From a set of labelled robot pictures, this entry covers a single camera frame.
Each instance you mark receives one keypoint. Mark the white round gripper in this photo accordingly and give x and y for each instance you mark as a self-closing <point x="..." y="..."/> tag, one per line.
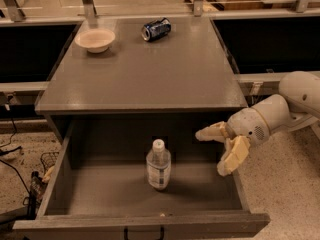
<point x="246" y="126"/>

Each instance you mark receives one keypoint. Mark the clear plastic water bottle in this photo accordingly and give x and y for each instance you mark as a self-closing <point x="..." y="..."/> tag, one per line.
<point x="158" y="164"/>

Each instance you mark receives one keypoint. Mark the blue soda can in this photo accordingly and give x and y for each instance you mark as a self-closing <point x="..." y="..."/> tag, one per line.
<point x="155" y="30"/>

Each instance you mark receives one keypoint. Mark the white paper bowl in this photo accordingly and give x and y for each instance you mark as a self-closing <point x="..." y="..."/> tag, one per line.
<point x="95" y="40"/>

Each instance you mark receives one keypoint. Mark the open grey top drawer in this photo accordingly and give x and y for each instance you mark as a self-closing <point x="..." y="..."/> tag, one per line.
<point x="99" y="187"/>

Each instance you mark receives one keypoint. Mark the black wire basket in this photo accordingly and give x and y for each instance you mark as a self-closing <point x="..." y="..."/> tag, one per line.
<point x="48" y="160"/>

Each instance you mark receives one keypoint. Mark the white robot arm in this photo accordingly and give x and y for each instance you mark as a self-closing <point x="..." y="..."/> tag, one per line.
<point x="296" y="106"/>

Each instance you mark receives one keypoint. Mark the grey cabinet counter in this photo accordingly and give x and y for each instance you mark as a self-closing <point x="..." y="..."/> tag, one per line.
<point x="187" y="70"/>

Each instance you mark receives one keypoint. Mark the black drawer handle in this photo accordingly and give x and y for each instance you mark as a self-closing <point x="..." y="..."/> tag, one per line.
<point x="139" y="234"/>

